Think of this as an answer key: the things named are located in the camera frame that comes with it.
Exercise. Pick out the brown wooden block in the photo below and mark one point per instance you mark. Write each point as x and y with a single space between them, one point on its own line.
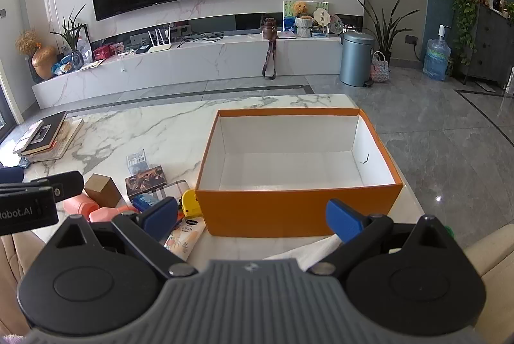
100 191

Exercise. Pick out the pink pump bottle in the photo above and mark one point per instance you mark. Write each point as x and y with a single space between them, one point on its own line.
106 214

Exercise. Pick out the brown teddy bear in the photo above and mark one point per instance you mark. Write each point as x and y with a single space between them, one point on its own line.
301 9

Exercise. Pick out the red box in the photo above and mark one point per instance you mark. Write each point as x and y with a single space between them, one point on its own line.
105 51

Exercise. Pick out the white marble console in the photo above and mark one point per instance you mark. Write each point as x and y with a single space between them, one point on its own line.
180 67

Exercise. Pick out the dark cover book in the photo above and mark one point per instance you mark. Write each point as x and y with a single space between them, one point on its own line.
46 131

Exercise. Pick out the woven handbag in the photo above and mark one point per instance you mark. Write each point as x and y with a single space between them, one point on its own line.
379 71

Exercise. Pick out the orange cardboard box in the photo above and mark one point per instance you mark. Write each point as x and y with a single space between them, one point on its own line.
281 212

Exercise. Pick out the white lotion tube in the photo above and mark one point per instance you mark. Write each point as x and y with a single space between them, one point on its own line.
186 237

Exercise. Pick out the plaid glasses case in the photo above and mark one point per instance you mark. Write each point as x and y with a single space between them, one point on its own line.
174 189

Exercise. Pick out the small blue box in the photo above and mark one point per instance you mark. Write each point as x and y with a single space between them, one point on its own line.
144 201

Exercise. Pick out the pink cylinder bottle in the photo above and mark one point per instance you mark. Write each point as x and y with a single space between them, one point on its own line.
80 205

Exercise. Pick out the beige book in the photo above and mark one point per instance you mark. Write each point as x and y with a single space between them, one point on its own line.
66 143

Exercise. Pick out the picture printed box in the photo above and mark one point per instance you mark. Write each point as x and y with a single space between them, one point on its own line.
145 181

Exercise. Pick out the blue water jug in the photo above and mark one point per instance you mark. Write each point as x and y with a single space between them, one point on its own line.
436 61

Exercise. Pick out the aloe plant in vase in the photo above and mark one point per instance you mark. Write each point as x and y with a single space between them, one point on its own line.
73 35

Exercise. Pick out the white router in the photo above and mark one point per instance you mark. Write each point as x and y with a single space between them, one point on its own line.
160 46

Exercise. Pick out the dried flowers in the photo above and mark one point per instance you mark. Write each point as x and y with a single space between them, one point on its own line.
26 42

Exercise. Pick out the small grey packet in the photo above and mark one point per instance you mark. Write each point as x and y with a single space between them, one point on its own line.
137 163

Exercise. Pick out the white tissue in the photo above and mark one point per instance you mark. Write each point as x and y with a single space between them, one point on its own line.
309 247

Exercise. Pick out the beige sofa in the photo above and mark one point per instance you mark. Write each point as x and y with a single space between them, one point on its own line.
492 251

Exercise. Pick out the green ivy plant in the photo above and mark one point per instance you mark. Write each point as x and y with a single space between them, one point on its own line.
466 2

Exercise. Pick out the brown round vase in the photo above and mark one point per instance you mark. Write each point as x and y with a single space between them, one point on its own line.
43 63

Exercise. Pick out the green picture board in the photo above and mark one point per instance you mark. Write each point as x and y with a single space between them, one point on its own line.
288 12

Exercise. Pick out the dark grey cabinet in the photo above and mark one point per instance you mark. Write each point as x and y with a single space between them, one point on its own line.
492 43

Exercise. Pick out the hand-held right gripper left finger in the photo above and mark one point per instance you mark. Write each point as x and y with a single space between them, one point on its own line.
161 216

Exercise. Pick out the grey metal trash can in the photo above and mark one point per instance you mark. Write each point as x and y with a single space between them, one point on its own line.
356 59

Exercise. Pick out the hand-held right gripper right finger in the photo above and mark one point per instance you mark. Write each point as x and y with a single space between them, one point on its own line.
342 218

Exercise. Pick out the yellow tape measure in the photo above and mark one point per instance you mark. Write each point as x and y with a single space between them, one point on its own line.
192 203

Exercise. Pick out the long-leaf potted plant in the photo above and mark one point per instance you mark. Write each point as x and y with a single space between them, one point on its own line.
385 31

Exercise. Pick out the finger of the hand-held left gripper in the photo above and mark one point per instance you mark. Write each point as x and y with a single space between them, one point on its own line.
68 185

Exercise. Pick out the round white fan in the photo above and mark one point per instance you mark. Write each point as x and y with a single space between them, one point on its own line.
321 18

